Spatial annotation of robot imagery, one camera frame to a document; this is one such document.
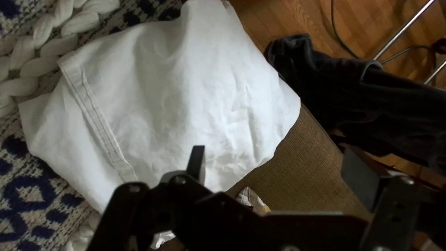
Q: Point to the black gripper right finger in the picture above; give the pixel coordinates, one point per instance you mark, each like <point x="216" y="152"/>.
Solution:
<point x="364" y="181"/>

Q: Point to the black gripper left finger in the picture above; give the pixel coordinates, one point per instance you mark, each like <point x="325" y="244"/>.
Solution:
<point x="196" y="163"/>

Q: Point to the white cloth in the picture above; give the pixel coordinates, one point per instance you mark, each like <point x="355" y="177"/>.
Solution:
<point x="157" y="106"/>

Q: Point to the brown fabric couch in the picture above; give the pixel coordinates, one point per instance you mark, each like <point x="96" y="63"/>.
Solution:
<point x="307" y="172"/>

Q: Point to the orange white wrapper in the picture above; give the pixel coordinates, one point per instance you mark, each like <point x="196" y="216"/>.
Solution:
<point x="252" y="199"/>

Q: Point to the dark grey hanging garment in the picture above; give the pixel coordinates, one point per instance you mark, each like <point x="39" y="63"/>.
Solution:
<point x="371" y="112"/>

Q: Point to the metal clothes rack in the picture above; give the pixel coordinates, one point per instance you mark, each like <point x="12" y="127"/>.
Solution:
<point x="401" y="28"/>

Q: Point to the cream chunky knit throw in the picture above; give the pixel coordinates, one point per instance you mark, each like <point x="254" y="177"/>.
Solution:
<point x="46" y="50"/>

